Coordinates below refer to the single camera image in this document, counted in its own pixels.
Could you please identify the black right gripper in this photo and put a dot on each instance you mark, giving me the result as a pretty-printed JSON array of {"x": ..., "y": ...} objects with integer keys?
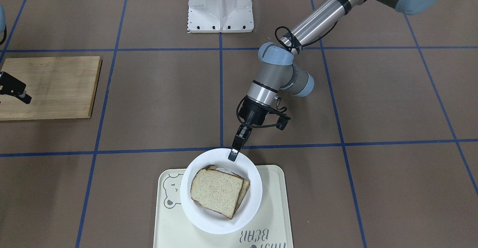
[{"x": 11, "y": 83}]

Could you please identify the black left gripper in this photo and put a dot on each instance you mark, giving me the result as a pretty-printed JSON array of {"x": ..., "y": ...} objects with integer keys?
[{"x": 254, "y": 114}]

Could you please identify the bread slice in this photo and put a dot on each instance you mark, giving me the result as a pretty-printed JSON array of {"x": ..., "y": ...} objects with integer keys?
[
  {"x": 216, "y": 191},
  {"x": 244, "y": 188}
]

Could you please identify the white round plate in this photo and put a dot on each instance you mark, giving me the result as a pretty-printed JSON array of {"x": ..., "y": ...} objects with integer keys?
[{"x": 210, "y": 221}]

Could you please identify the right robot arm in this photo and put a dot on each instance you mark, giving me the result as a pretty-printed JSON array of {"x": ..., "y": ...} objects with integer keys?
[{"x": 3, "y": 27}]

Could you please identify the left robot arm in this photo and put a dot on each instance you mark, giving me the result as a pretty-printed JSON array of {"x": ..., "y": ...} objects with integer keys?
[{"x": 278, "y": 71}]

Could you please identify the wooden cutting board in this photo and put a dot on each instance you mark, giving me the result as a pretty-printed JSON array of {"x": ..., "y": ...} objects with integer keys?
[{"x": 60, "y": 87}]

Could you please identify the cream bear serving tray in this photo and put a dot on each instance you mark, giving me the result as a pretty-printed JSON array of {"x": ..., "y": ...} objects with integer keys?
[{"x": 270, "y": 227}]

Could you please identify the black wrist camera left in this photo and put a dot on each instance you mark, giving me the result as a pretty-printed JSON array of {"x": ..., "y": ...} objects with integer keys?
[{"x": 282, "y": 119}]

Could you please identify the white column base plate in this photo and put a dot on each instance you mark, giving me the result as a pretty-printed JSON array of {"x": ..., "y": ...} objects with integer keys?
[{"x": 214, "y": 16}]

